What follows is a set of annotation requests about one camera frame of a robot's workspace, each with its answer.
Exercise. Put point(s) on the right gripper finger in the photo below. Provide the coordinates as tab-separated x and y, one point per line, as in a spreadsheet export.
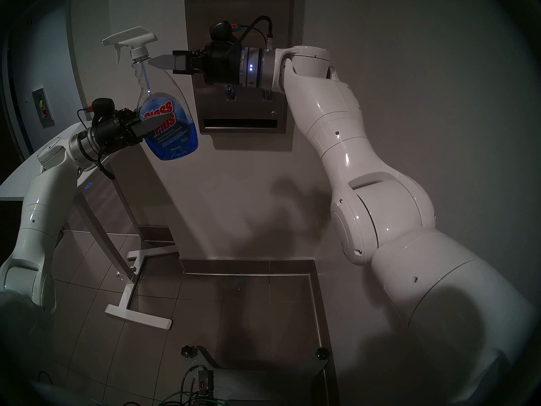
169	62
182	53

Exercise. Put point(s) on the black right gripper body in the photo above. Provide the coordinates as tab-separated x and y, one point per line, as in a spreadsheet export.
219	64

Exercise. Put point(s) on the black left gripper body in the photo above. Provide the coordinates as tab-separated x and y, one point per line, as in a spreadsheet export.
116	132

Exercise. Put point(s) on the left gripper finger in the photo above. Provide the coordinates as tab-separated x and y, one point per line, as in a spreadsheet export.
148	126

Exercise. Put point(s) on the blue glass cleaner spray bottle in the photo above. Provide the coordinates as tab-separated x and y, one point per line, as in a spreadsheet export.
173	147

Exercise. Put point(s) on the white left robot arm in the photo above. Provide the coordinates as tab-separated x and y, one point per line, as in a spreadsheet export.
38	206

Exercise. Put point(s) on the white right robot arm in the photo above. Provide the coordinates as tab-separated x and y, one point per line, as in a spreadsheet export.
338	126

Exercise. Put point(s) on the metal dispenser lever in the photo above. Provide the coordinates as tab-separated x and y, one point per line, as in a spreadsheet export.
230	93
267	95

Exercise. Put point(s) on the white table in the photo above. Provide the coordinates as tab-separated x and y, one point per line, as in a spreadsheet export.
139	318

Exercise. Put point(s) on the black star knob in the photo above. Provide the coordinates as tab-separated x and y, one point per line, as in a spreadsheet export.
322	353
188	351

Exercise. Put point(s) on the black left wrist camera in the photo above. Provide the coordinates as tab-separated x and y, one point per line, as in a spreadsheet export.
102	107

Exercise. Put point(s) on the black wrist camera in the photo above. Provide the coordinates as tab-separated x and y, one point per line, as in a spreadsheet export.
102	107
222	30

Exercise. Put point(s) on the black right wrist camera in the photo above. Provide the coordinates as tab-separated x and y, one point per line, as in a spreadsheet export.
222	30

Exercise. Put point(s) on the stainless steel wall dispenser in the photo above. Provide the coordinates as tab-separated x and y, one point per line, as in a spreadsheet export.
236	3

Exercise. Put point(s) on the grey wall alarm box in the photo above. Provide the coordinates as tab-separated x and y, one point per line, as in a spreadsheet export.
44	109

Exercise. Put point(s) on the black power box red switch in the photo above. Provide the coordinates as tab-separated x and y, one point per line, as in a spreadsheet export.
205	384

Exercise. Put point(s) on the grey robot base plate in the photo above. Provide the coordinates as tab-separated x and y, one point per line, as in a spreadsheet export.
262	384

